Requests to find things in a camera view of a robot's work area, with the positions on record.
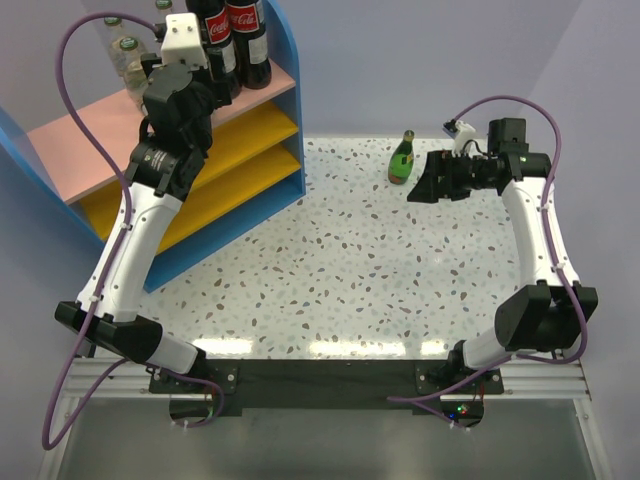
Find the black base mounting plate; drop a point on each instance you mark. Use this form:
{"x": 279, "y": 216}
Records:
{"x": 228, "y": 387}

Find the cola bottle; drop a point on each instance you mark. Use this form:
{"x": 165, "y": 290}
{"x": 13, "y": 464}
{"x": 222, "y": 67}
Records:
{"x": 212, "y": 15}
{"x": 247, "y": 19}

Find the aluminium rail frame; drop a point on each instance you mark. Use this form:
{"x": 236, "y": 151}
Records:
{"x": 522, "y": 379}

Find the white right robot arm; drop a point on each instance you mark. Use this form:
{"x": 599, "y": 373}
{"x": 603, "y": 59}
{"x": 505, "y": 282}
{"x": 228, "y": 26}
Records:
{"x": 550, "y": 309}

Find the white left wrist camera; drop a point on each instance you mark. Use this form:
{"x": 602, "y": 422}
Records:
{"x": 182, "y": 42}

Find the clear soda bottle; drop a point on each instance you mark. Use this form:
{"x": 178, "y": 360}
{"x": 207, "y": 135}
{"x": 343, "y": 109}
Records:
{"x": 204, "y": 37}
{"x": 134, "y": 77}
{"x": 117, "y": 45}

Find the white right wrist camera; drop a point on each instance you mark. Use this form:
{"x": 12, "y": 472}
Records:
{"x": 461, "y": 132}

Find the green glass bottle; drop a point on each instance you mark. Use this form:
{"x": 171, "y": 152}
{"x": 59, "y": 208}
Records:
{"x": 402, "y": 160}

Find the clear soda bottle shelved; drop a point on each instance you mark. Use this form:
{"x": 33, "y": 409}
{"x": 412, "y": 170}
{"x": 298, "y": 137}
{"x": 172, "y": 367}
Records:
{"x": 164, "y": 8}

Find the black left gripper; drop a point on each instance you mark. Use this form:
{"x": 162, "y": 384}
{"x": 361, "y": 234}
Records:
{"x": 217, "y": 87}

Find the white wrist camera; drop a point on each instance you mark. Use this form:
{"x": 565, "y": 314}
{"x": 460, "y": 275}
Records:
{"x": 182, "y": 42}
{"x": 461, "y": 132}

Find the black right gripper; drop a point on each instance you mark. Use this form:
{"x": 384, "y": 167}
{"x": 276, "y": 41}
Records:
{"x": 428, "y": 188}

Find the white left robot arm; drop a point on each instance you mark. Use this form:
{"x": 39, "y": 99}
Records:
{"x": 174, "y": 139}

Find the blue shelf with coloured boards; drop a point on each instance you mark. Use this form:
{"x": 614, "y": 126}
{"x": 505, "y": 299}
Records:
{"x": 254, "y": 169}

